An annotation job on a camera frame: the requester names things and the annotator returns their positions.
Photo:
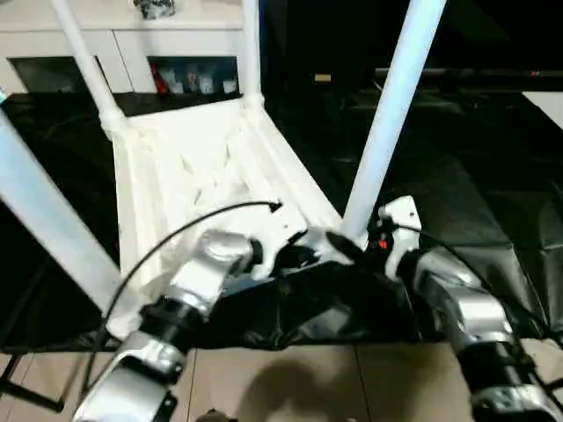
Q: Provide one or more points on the white cabinet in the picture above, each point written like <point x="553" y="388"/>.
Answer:
<point x="123" y="44"/>

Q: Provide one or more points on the black mat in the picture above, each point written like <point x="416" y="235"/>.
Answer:
<point x="422" y="246"/>

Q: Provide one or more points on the grey robot foot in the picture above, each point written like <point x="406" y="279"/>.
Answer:
<point x="211" y="417"/>

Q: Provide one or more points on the black folding table frame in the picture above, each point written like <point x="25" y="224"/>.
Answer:
<point x="26" y="387"/>

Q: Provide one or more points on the white flat board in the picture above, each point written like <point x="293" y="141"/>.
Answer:
<point x="547" y="107"/>

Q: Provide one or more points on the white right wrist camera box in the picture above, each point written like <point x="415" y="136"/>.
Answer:
<point x="400" y="220"/>

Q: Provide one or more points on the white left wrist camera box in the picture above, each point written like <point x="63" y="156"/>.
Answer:
<point x="283" y="230"/>

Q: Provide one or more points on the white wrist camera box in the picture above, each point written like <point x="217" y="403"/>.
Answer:
<point x="283" y="230"/>
<point x="400" y="220"/>

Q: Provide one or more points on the white plastic table top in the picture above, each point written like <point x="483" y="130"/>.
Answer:
<point x="202" y="167"/>

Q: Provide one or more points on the small red bottle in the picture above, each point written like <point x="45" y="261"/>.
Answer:
<point x="160" y="79"/>

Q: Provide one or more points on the white plastic table leg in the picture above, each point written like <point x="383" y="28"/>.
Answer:
<point x="48" y="220"/>
<point x="251" y="53"/>
<point x="391" y="114"/>
<point x="88" y="66"/>

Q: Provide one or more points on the grey object on cabinet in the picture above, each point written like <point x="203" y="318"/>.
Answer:
<point x="157" y="7"/>

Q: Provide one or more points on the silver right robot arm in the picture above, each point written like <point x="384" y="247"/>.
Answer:
<point x="466" y="308"/>

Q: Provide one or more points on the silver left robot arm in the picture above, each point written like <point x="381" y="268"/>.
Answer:
<point x="207" y="272"/>

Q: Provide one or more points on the small yellow tag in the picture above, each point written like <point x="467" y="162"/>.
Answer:
<point x="323" y="77"/>

